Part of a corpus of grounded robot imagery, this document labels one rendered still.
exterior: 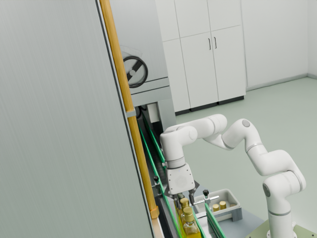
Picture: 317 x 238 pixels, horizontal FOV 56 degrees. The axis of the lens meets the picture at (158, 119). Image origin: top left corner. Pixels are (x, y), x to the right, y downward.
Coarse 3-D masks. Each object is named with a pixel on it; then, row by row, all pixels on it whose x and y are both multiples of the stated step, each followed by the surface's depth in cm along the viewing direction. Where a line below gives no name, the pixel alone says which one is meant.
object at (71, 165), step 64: (0, 0) 36; (64, 0) 37; (0, 64) 38; (64, 64) 39; (0, 128) 40; (64, 128) 42; (128, 128) 44; (0, 192) 43; (64, 192) 45; (128, 192) 47
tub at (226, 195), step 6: (216, 192) 170; (222, 192) 171; (228, 192) 170; (198, 198) 169; (222, 198) 172; (228, 198) 171; (234, 198) 162; (198, 204) 170; (204, 204) 171; (210, 204) 172; (228, 204) 169; (198, 210) 159; (204, 210) 169; (222, 210) 155; (228, 210) 156
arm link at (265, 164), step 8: (248, 152) 136; (256, 152) 133; (264, 152) 133; (272, 152) 133; (280, 152) 132; (256, 160) 132; (264, 160) 130; (272, 160) 129; (280, 160) 129; (288, 160) 129; (256, 168) 132; (264, 168) 129; (272, 168) 129; (280, 168) 130; (288, 168) 129; (296, 168) 126; (296, 176) 124; (304, 184) 124
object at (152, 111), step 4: (148, 104) 225; (152, 104) 225; (148, 108) 226; (152, 108) 226; (156, 108) 227; (148, 112) 229; (152, 112) 227; (156, 112) 228; (148, 116) 237; (152, 116) 228; (156, 116) 229; (152, 120) 229; (156, 120) 230
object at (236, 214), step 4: (236, 208) 157; (240, 208) 157; (196, 212) 166; (224, 212) 156; (228, 212) 156; (232, 212) 157; (236, 212) 157; (240, 212) 158; (216, 216) 156; (220, 216) 156; (224, 216) 157; (228, 216) 158; (232, 216) 158; (236, 216) 158; (240, 216) 159; (220, 220) 157; (224, 220) 158; (228, 220) 158; (232, 220) 159; (236, 220) 159; (220, 224) 158
